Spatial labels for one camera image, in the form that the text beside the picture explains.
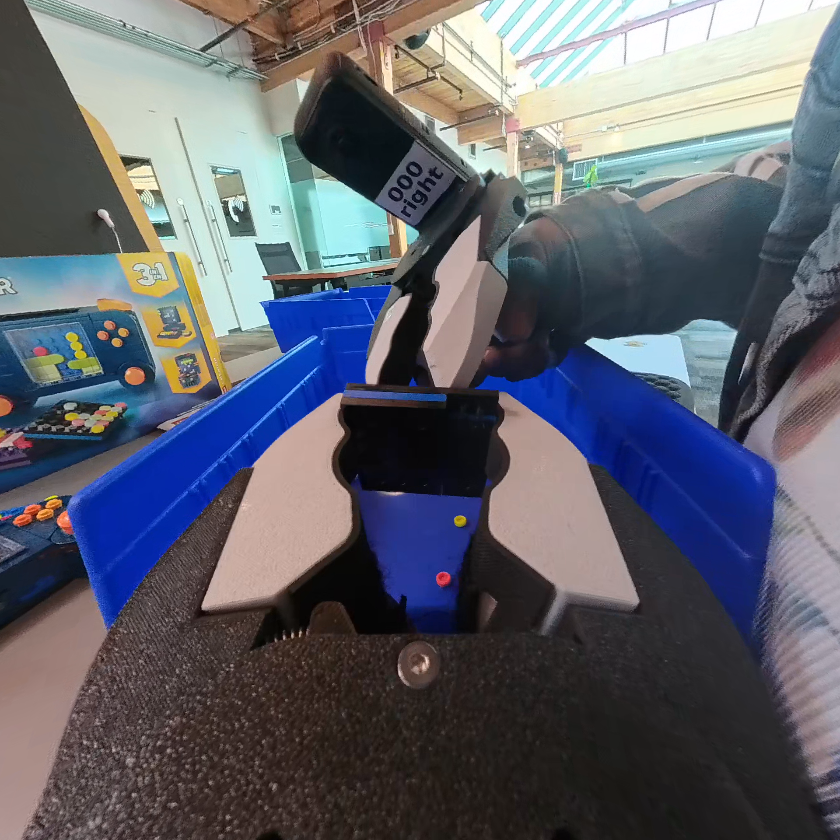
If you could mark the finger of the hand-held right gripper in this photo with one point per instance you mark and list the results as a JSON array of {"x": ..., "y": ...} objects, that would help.
[
  {"x": 466, "y": 308},
  {"x": 380, "y": 348}
]

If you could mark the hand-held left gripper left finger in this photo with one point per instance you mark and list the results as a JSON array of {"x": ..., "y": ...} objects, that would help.
[{"x": 289, "y": 512}]

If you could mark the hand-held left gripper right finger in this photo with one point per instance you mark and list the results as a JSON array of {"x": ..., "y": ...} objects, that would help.
[{"x": 558, "y": 518}]

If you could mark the black toy brick plate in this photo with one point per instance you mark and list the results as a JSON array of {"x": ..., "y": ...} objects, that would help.
[{"x": 420, "y": 439}]

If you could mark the large blue storage bin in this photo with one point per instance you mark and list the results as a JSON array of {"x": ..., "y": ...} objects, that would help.
[{"x": 623, "y": 433}]

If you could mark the person's right hand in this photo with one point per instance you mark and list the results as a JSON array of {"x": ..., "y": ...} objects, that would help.
[{"x": 564, "y": 282}]

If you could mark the wooden office table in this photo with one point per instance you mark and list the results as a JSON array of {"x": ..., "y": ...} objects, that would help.
[{"x": 328, "y": 272}]

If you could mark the black office chair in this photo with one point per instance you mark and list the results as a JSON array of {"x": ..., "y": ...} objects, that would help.
[{"x": 279, "y": 256}]

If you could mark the black mesh object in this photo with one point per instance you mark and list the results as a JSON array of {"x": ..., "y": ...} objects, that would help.
[{"x": 666, "y": 387}]

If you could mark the green plant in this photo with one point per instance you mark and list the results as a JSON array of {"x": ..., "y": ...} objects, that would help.
[{"x": 590, "y": 177}]

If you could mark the toy brick set box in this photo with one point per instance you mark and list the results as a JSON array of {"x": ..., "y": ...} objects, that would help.
[{"x": 98, "y": 367}]

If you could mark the person's striped shirt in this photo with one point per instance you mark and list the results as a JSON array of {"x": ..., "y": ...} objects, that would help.
[{"x": 800, "y": 525}]

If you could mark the dark blue toy game console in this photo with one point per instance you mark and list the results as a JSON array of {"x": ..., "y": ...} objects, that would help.
[{"x": 33, "y": 564}]

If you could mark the black board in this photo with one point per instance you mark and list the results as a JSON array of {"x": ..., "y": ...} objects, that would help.
[{"x": 59, "y": 131}]

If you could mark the person's dark denim jacket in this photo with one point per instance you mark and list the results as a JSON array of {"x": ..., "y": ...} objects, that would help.
[{"x": 814, "y": 197}]

